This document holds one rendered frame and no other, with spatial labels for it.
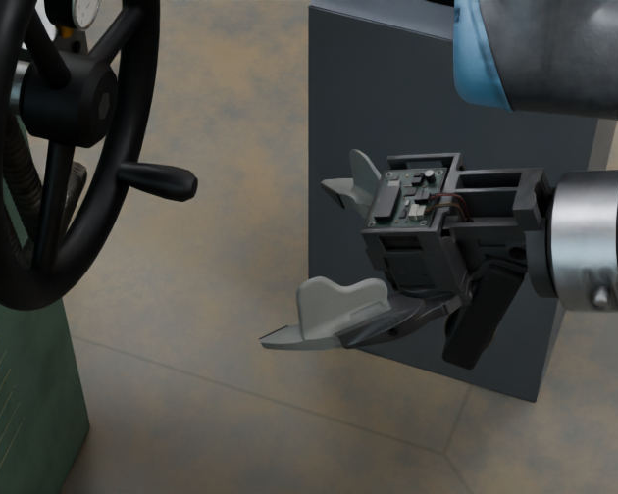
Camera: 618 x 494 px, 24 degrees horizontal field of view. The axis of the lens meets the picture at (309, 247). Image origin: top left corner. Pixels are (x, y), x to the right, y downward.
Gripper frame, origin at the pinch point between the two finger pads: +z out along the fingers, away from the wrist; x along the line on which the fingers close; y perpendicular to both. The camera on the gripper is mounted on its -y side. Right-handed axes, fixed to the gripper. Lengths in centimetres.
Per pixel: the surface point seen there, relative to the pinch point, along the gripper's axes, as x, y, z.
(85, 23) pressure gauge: -25.2, 4.4, 26.9
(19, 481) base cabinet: -5, -40, 50
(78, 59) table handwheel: -1.2, 19.4, 8.7
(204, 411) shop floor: -28, -57, 43
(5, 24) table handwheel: 6.7, 28.5, 5.3
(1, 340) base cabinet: -8.7, -20.0, 42.1
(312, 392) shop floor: -34, -62, 32
